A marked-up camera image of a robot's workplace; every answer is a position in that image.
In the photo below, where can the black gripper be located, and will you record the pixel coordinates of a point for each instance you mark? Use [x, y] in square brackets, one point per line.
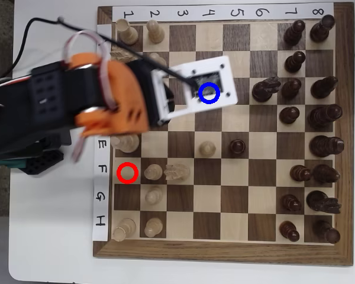
[142, 89]

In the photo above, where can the black and orange robot arm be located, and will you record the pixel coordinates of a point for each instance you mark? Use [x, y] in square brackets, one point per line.
[47, 97]

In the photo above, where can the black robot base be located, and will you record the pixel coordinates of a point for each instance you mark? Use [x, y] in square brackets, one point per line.
[44, 162]

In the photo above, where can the light wooden pawn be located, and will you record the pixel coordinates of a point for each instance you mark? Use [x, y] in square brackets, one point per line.
[207, 149]
[155, 32]
[154, 196]
[153, 172]
[159, 59]
[153, 227]

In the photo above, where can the light wooden knight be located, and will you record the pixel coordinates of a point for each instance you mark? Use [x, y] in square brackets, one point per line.
[118, 54]
[179, 172]

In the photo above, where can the light wooden king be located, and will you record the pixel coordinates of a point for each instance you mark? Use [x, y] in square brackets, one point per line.
[125, 143]

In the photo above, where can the light wooden rook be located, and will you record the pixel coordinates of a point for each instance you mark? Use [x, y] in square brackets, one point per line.
[125, 227]
[130, 35]

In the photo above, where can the white paper number strip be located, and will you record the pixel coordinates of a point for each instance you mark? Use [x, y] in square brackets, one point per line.
[195, 13]

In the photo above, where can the dark wooden pawn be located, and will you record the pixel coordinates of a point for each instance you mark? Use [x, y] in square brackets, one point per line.
[290, 203]
[300, 173]
[288, 115]
[288, 230]
[294, 62]
[236, 148]
[290, 89]
[294, 32]

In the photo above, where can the white paper letter strip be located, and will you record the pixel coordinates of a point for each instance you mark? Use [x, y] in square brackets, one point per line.
[102, 183]

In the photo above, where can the dark wooden knight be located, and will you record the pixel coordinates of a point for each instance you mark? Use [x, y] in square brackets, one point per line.
[263, 90]
[319, 201]

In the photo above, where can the wooden chessboard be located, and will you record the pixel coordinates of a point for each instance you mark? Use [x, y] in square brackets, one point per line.
[236, 195]

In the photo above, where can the dark wooden bishop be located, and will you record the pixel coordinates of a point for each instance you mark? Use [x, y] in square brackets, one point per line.
[322, 88]
[325, 174]

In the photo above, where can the dark wooden queen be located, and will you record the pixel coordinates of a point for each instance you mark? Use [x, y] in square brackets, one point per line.
[324, 116]

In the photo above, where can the dark wooden king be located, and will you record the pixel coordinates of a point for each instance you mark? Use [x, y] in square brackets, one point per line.
[325, 146]

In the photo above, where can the dark wooden rook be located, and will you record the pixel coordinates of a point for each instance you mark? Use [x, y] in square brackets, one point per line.
[321, 29]
[327, 232]

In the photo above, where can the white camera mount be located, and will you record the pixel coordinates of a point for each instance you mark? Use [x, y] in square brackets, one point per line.
[225, 77]

